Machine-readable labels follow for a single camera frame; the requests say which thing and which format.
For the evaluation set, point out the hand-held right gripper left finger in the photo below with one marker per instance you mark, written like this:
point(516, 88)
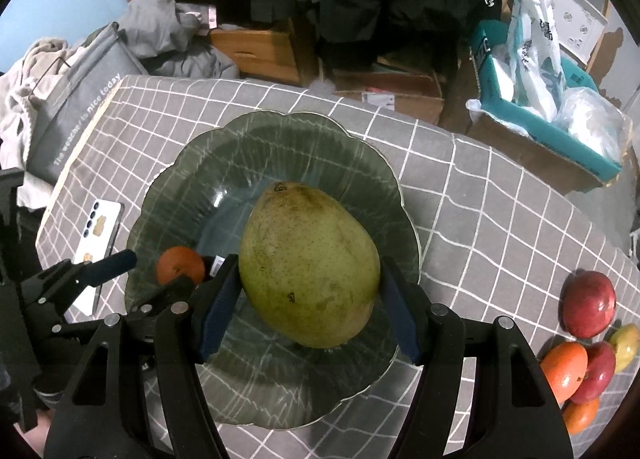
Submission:
point(220, 311)

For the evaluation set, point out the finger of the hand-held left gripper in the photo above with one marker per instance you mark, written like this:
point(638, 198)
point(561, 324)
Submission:
point(112, 262)
point(167, 291)

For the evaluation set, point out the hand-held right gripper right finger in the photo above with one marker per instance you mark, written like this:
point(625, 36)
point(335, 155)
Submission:
point(400, 319)

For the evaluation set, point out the small tangerine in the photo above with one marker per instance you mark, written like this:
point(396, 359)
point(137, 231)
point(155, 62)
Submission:
point(180, 263)

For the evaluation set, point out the green mango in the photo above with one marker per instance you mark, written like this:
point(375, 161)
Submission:
point(305, 264)

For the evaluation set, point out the orange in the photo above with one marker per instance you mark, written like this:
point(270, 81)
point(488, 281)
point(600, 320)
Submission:
point(580, 416)
point(562, 369)

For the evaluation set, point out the green glass plate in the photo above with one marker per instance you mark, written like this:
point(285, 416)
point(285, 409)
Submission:
point(300, 154)

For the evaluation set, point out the red apple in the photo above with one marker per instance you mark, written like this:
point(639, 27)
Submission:
point(590, 304)
point(597, 369)

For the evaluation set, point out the white smartphone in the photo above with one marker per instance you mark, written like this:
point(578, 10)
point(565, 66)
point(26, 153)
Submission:
point(100, 229)

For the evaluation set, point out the grey checked tablecloth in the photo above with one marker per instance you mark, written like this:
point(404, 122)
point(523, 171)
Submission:
point(475, 219)

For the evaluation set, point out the grey printed bag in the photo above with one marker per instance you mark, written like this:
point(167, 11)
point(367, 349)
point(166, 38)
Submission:
point(75, 104)

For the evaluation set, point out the beige cloth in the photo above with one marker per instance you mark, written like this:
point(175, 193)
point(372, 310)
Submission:
point(20, 89)

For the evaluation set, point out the teal plastic crate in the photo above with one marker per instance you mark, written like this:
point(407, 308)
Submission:
point(520, 149)

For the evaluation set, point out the yellow green apple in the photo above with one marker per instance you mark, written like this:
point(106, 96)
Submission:
point(625, 346)

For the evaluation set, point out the flat cardboard box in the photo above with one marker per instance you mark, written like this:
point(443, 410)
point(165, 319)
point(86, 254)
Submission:
point(400, 89)

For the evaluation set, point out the grey clothing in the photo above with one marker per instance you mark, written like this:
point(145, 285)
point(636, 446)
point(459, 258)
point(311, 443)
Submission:
point(165, 34)

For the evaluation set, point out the wooden drawer cabinet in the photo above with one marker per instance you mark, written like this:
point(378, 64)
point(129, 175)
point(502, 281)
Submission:
point(255, 51)

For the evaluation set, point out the clear plastic bag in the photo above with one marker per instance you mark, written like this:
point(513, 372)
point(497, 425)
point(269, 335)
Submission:
point(590, 124)

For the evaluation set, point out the white printed plastic bag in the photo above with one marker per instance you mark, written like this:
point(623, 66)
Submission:
point(535, 39)

